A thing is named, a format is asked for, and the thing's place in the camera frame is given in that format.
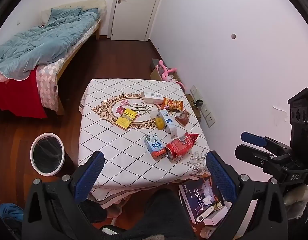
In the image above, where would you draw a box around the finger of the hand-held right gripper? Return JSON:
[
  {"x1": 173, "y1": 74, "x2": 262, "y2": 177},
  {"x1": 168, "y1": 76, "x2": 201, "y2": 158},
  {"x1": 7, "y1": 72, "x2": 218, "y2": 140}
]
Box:
[
  {"x1": 241, "y1": 131, "x2": 292, "y2": 155},
  {"x1": 234, "y1": 144, "x2": 287, "y2": 173}
]

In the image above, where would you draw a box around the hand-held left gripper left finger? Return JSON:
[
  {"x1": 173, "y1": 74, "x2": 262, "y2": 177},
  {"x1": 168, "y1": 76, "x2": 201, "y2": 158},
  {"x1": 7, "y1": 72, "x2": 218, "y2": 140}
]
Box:
[{"x1": 21, "y1": 151, "x2": 105, "y2": 240}]

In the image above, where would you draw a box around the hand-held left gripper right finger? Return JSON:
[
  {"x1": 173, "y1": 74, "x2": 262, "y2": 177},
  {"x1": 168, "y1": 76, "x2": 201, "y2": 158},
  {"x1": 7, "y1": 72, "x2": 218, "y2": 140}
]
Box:
[{"x1": 206, "y1": 151, "x2": 289, "y2": 240}]

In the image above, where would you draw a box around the white round trash bin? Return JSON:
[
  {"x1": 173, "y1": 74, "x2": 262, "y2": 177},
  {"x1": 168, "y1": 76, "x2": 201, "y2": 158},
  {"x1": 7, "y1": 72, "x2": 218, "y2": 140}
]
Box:
[{"x1": 30, "y1": 132, "x2": 75, "y2": 177}]

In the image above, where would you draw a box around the red snack packet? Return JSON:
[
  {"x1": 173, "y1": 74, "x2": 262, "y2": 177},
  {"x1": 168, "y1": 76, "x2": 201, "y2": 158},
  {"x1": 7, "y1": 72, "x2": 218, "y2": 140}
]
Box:
[{"x1": 178, "y1": 131, "x2": 199, "y2": 148}]

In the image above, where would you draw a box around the red soda can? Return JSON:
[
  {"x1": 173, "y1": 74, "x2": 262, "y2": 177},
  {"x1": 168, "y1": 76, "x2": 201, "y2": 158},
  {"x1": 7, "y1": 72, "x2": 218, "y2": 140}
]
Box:
[{"x1": 165, "y1": 136, "x2": 194, "y2": 159}]

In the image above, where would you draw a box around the milk carton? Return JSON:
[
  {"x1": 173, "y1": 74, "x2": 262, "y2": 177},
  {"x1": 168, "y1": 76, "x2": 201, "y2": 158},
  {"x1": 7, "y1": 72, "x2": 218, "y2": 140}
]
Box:
[{"x1": 143, "y1": 134, "x2": 165, "y2": 159}]

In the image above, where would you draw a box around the blue and white box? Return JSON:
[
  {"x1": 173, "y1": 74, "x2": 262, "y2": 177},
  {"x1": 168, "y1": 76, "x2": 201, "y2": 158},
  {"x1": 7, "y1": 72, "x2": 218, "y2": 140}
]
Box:
[{"x1": 159, "y1": 109, "x2": 177, "y2": 137}]

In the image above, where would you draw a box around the diamond patterned tablecloth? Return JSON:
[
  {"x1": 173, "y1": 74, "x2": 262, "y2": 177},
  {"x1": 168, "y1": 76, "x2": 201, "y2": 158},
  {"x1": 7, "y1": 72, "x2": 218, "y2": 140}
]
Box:
[{"x1": 77, "y1": 79, "x2": 212, "y2": 208}]

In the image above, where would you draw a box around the dark router box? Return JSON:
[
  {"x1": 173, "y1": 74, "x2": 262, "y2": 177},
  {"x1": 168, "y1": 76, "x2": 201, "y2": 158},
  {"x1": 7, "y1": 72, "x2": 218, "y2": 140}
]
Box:
[{"x1": 178, "y1": 177, "x2": 227, "y2": 225}]

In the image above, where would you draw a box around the white remote control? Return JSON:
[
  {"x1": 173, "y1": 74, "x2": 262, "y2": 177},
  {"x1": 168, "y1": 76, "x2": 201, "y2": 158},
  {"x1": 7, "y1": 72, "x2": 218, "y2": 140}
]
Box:
[{"x1": 196, "y1": 206, "x2": 216, "y2": 222}]

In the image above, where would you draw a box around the grey slipper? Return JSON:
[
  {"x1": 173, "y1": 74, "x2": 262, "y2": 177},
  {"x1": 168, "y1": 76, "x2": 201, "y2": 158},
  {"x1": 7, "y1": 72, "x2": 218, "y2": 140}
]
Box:
[{"x1": 101, "y1": 204, "x2": 123, "y2": 218}]

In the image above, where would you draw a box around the yellow cigarette box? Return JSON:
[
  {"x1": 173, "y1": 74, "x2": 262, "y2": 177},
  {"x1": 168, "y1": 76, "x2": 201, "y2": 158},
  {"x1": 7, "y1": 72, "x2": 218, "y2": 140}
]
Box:
[{"x1": 115, "y1": 108, "x2": 138, "y2": 131}]

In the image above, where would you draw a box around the dark shaggy rug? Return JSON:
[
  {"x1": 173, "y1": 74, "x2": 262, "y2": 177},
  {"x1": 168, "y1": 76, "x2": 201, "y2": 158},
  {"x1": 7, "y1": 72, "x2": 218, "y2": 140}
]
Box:
[{"x1": 79, "y1": 189, "x2": 197, "y2": 240}]

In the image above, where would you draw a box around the brown snack packet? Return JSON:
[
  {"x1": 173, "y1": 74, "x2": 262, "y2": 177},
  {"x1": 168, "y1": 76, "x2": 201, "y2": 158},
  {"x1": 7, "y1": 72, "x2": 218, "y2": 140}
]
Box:
[{"x1": 175, "y1": 109, "x2": 191, "y2": 126}]

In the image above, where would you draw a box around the orange snack packet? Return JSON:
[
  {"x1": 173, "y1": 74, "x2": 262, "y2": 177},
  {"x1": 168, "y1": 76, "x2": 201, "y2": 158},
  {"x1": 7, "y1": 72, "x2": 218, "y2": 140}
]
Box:
[{"x1": 161, "y1": 97, "x2": 184, "y2": 112}]

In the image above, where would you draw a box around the blue cloth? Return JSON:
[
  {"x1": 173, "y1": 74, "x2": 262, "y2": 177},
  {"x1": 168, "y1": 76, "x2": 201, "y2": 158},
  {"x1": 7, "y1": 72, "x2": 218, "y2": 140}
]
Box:
[{"x1": 0, "y1": 203, "x2": 25, "y2": 222}]

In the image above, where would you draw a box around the white cardboard box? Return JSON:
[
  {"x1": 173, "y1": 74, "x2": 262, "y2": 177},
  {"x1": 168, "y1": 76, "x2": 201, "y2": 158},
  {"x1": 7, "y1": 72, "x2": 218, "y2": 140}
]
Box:
[{"x1": 140, "y1": 91, "x2": 163, "y2": 104}]

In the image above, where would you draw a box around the pink checked bed sheet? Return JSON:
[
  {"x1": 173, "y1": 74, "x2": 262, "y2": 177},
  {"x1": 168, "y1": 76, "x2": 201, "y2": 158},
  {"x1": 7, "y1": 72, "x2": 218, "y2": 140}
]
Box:
[{"x1": 35, "y1": 22, "x2": 97, "y2": 112}]

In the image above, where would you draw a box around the red blanket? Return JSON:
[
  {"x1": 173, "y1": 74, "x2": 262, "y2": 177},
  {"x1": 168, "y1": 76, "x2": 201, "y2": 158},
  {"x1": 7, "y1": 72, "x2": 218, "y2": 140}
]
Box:
[{"x1": 0, "y1": 67, "x2": 48, "y2": 119}]

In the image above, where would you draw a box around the pink plush toy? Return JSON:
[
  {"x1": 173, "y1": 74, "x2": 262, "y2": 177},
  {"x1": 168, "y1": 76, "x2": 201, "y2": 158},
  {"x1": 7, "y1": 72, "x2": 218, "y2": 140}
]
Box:
[{"x1": 156, "y1": 60, "x2": 187, "y2": 91}]

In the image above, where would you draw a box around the bed with red blanket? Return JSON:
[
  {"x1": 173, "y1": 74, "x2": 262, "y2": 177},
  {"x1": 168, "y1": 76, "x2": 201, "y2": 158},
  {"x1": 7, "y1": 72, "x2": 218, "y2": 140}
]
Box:
[{"x1": 54, "y1": 20, "x2": 102, "y2": 117}]

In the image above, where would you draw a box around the brown cardboard box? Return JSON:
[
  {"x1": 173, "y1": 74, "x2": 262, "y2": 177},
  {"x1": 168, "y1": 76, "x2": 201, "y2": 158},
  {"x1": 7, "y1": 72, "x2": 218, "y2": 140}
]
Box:
[{"x1": 150, "y1": 59, "x2": 182, "y2": 83}]

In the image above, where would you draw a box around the light blue quilt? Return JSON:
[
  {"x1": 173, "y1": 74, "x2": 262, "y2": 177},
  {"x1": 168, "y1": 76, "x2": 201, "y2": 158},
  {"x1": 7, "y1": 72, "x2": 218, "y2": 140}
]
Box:
[{"x1": 0, "y1": 7, "x2": 100, "y2": 80}]

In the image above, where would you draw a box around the white door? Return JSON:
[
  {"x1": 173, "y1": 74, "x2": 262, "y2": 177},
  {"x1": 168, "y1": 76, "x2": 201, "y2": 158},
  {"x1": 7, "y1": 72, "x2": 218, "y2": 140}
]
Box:
[{"x1": 110, "y1": 0, "x2": 167, "y2": 42}]

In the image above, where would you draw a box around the cream padded headboard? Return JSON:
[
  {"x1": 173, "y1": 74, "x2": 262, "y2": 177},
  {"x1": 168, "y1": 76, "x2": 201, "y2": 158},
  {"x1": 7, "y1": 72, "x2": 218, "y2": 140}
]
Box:
[{"x1": 40, "y1": 0, "x2": 107, "y2": 23}]

